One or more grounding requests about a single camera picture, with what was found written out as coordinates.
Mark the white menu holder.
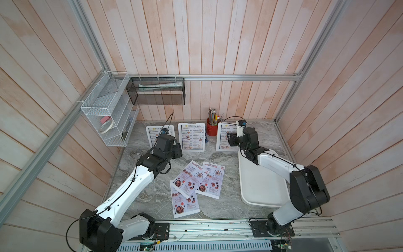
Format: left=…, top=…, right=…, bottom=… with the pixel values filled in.
left=145, top=124, right=176, bottom=147
left=177, top=122, right=206, bottom=152
left=216, top=122, right=241, bottom=152

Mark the pink special menu sheet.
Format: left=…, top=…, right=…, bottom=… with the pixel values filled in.
left=171, top=186, right=200, bottom=218
left=170, top=160, right=209, bottom=198
left=196, top=162, right=225, bottom=200

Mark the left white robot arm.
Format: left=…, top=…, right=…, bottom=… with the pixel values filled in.
left=79, top=134, right=183, bottom=252

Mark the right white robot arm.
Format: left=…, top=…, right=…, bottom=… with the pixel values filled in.
left=226, top=126, right=330, bottom=237

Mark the red pen cup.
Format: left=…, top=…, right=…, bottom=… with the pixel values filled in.
left=206, top=108, right=224, bottom=137

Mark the white plastic tray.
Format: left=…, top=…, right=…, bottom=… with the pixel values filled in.
left=238, top=150, right=290, bottom=209

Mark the white tape roll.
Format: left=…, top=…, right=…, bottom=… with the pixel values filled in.
left=99, top=119, right=114, bottom=134

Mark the pink eraser block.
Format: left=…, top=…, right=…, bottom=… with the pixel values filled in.
left=100, top=116, right=111, bottom=124

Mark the white wire wall shelf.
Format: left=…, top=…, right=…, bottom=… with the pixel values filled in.
left=81, top=71, right=139, bottom=147

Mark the black mesh wall basket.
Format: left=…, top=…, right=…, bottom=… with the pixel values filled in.
left=126, top=77, right=186, bottom=106

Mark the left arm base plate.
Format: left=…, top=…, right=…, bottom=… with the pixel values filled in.
left=130, top=222, right=170, bottom=242

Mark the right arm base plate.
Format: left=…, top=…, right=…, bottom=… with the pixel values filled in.
left=248, top=218, right=295, bottom=237

